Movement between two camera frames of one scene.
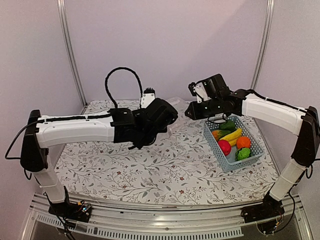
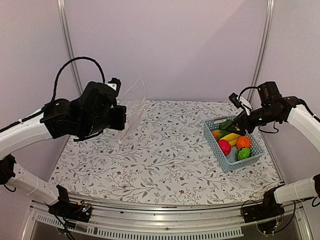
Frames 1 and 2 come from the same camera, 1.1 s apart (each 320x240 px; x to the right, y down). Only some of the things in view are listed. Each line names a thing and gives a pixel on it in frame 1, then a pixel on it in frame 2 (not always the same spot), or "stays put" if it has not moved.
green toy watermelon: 242,153 stays put
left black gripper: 164,131 to 120,121
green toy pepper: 229,125 stays put
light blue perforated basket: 229,162 stays put
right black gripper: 196,114 to 242,117
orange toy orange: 243,142 stays put
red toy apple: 225,146 stays put
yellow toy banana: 232,137 stays put
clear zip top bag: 180,126 to 134,100
